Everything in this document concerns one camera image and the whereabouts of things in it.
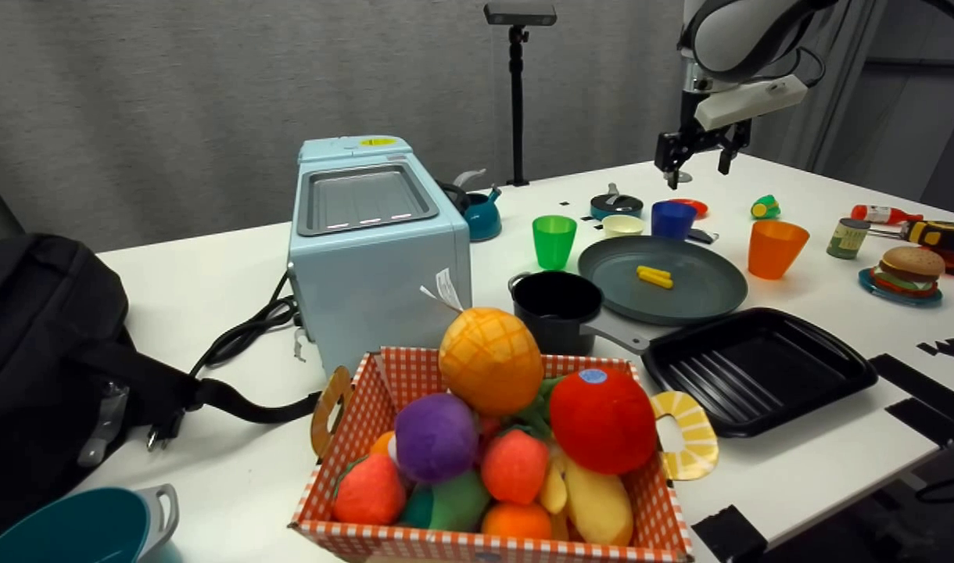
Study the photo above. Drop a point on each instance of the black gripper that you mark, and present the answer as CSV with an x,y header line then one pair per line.
x,y
712,135

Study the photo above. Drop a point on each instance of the dark blue plastic cup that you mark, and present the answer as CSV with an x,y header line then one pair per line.
x,y
671,222

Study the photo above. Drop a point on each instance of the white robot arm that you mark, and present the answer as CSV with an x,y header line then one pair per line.
x,y
737,34

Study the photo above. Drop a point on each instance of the orange plastic cup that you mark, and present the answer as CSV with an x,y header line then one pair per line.
x,y
777,250

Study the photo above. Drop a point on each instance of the grey plate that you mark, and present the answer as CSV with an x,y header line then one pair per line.
x,y
706,284

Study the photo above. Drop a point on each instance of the green plastic cup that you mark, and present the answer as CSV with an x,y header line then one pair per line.
x,y
554,246

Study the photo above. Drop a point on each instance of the small teal plate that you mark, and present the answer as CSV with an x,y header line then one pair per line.
x,y
872,285

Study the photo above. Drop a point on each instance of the red round lid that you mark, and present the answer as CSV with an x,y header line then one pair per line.
x,y
701,212

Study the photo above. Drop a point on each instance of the green yellow toy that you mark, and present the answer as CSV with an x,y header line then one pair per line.
x,y
764,207

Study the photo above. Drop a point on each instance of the dark bowl with lid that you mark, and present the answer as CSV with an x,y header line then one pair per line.
x,y
615,206

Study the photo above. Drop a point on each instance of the small cream bowl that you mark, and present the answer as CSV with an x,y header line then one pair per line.
x,y
625,227

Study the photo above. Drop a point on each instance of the yellow toy fry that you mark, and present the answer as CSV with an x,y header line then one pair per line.
x,y
656,276

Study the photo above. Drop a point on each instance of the small toy can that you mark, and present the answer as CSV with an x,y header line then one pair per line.
x,y
847,239

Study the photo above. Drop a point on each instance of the red ketchup bottle toy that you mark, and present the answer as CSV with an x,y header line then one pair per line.
x,y
880,216

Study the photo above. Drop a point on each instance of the small black pot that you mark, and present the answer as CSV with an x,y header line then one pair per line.
x,y
554,300

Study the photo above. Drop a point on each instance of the black grill tray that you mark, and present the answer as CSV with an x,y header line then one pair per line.
x,y
757,369

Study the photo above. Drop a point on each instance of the teal toy kettle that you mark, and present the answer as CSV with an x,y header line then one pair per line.
x,y
483,216

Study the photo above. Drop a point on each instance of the toy burger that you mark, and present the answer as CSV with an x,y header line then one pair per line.
x,y
909,270

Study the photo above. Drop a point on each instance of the dark brown yellow container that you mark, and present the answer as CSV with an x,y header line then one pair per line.
x,y
950,249

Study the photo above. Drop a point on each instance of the yellow pineapple slice toy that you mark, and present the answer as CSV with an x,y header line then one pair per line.
x,y
696,440

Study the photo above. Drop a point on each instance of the red plush tomato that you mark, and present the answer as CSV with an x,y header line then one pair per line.
x,y
602,423

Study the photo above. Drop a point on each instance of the orange plush pineapple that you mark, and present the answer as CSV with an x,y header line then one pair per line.
x,y
492,362

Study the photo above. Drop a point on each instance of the light blue toaster oven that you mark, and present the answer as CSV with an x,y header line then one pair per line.
x,y
377,284

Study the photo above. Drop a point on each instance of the red-orange plush peach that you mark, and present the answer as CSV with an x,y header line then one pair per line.
x,y
371,490
513,467

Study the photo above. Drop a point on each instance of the yellow plush banana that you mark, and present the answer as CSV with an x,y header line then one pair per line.
x,y
598,504

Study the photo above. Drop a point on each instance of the purple plush fruit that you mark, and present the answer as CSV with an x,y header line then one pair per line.
x,y
435,440

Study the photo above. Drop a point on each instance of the orange plush fruit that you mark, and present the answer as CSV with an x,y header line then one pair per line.
x,y
519,519

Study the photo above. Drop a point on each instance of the green plush fruit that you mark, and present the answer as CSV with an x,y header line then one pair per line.
x,y
458,501

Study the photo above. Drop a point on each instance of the grey curtain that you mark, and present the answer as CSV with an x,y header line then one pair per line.
x,y
235,84

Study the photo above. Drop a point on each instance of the black backpack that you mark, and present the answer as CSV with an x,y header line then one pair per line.
x,y
40,346

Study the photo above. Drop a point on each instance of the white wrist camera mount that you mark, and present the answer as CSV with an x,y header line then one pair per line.
x,y
752,102

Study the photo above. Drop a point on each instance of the black camera stand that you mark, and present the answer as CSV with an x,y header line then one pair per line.
x,y
519,96

